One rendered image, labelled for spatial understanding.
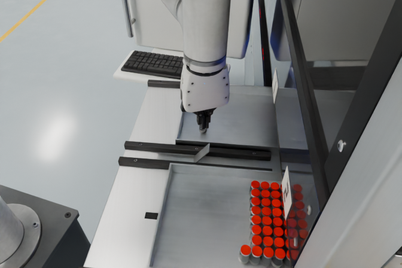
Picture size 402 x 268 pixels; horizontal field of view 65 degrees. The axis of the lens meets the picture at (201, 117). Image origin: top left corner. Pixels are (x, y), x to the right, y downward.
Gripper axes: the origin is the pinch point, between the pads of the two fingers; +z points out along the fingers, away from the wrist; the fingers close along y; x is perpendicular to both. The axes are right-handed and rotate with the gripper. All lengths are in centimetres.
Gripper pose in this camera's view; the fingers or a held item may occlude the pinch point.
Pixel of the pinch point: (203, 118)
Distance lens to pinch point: 73.9
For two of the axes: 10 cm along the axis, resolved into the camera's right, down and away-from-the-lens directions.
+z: -0.1, 7.2, 6.9
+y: 9.5, -2.0, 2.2
